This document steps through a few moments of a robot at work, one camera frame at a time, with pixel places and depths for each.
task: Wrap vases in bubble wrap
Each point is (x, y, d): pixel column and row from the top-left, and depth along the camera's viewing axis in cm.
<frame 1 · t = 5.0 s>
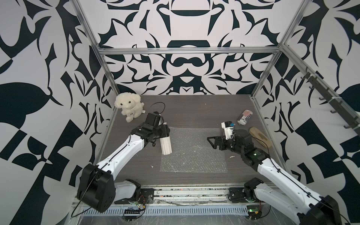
left hand: (164, 127, 85), fingers open
right hand: (212, 135, 79), fingers open
clear bubble wrap sheet: (192, 152, 91), on the table
tan wooden vase: (260, 137, 94), point 4 cm above the table
white plush dog toy: (131, 105, 96), point 16 cm above the table
white ribbed vase: (166, 145, 82), point 12 cm above the table

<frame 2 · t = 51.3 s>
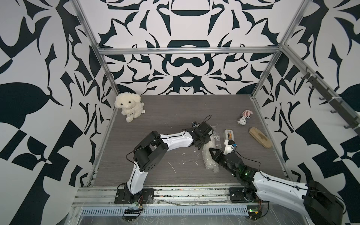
left hand: (209, 137, 90), fingers closed
right hand: (207, 148, 82), fingers closed
grey tape dispenser: (228, 134, 95), point 5 cm above the table
orange tape roll: (230, 137, 93), point 5 cm above the table
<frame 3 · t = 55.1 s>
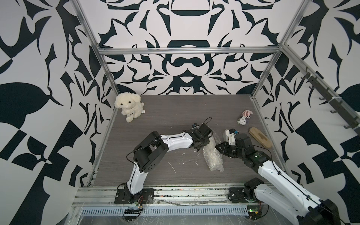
left hand: (208, 139, 91), fingers closed
right hand: (214, 144, 81), fingers closed
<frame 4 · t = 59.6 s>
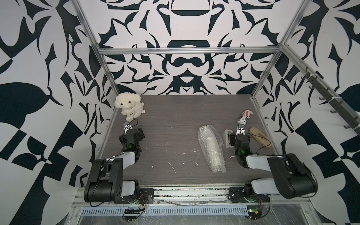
left hand: (129, 129, 90), fingers open
right hand: (239, 131, 92), fingers open
